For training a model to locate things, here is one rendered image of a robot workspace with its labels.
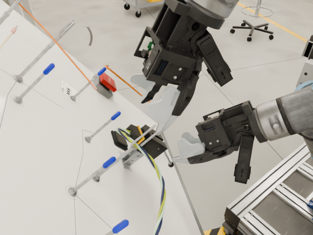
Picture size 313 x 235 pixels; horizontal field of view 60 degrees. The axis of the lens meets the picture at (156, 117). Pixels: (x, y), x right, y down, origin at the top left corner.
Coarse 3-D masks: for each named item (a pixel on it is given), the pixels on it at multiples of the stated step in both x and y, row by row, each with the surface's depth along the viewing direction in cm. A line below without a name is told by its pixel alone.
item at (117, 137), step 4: (112, 132) 61; (116, 132) 61; (112, 136) 60; (116, 136) 60; (120, 136) 61; (116, 140) 59; (120, 140) 60; (124, 140) 62; (116, 144) 59; (120, 144) 60; (124, 144) 60; (124, 148) 61
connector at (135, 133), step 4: (132, 124) 52; (128, 128) 52; (132, 128) 52; (136, 128) 53; (132, 132) 51; (136, 132) 51; (128, 136) 52; (132, 136) 51; (136, 136) 51; (144, 136) 53; (144, 140) 52; (140, 144) 53
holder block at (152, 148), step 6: (144, 126) 55; (150, 132) 54; (156, 138) 54; (162, 138) 57; (144, 144) 52; (150, 144) 53; (156, 144) 53; (162, 144) 55; (138, 150) 53; (150, 150) 54; (156, 150) 55; (162, 150) 55; (156, 156) 56
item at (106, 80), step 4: (104, 72) 74; (100, 76) 72; (104, 76) 72; (108, 76) 74; (100, 80) 71; (104, 80) 70; (108, 80) 72; (112, 80) 75; (104, 84) 71; (108, 84) 71; (112, 84) 73; (108, 88) 73; (112, 88) 72
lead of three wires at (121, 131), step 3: (117, 129) 47; (120, 129) 48; (123, 129) 50; (120, 132) 45; (123, 132) 45; (126, 132) 51; (123, 135) 44; (126, 135) 44; (126, 138) 44; (129, 138) 44; (129, 141) 43; (132, 141) 43
